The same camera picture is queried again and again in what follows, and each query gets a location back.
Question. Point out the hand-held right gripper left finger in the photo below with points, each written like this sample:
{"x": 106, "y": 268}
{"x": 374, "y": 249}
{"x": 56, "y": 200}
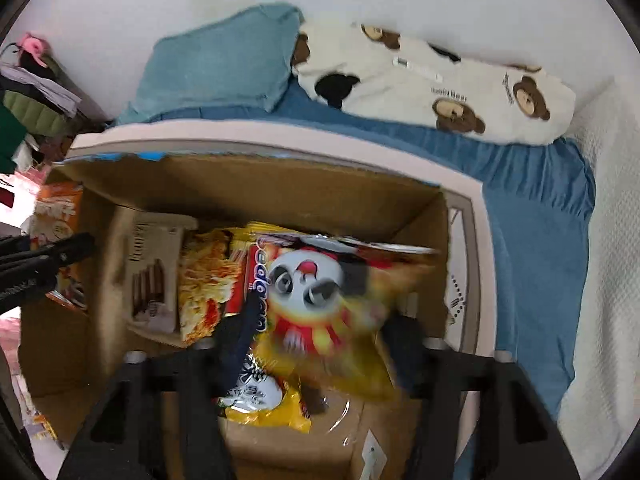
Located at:
{"x": 234, "y": 347}

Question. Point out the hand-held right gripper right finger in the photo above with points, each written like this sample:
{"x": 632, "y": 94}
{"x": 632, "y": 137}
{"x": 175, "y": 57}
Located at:
{"x": 406, "y": 352}

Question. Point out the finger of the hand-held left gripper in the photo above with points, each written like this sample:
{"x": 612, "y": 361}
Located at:
{"x": 15, "y": 245}
{"x": 55, "y": 257}

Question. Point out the orange panda snack packet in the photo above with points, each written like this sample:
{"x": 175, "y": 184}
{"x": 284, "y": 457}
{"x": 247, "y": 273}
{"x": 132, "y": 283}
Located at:
{"x": 60, "y": 210}

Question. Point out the yellow panda snack packet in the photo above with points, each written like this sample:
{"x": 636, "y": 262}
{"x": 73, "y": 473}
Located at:
{"x": 320, "y": 310}

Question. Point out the cardboard box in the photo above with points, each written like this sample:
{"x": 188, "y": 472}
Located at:
{"x": 300, "y": 195}

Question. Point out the yellow packet with white circle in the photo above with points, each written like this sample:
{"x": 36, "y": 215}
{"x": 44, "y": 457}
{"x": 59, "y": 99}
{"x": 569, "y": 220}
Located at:
{"x": 262, "y": 410}

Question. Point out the orange noodle packet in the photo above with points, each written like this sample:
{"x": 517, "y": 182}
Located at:
{"x": 200, "y": 280}

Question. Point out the beige chocolate biscuit box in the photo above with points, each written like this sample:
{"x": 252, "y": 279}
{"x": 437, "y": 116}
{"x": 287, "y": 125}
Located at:
{"x": 150, "y": 270}

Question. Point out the dark green garment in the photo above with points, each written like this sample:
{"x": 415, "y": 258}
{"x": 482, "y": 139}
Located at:
{"x": 11, "y": 140}

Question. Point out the olive puffer vest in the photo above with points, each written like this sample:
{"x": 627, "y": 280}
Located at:
{"x": 35, "y": 115}

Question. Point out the pale grey garment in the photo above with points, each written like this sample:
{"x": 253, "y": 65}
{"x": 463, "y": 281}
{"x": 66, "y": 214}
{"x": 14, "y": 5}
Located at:
{"x": 40, "y": 85}

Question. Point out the pink plush hanger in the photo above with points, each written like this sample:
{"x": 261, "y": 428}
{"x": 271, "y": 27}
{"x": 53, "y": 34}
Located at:
{"x": 32, "y": 46}

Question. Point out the floral printed tablecloth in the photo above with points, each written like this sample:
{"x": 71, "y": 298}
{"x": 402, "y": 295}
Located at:
{"x": 300, "y": 136}

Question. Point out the white textured cloth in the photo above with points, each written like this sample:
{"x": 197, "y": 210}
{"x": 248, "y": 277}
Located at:
{"x": 610, "y": 260}

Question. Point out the teal pillow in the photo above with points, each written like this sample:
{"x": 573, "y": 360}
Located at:
{"x": 215, "y": 65}

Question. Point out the bear print pillow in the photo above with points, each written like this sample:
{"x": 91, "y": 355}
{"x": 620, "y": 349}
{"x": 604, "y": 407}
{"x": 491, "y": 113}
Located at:
{"x": 425, "y": 100}

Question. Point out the white remote control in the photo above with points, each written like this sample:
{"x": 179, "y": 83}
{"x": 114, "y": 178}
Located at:
{"x": 417, "y": 70}

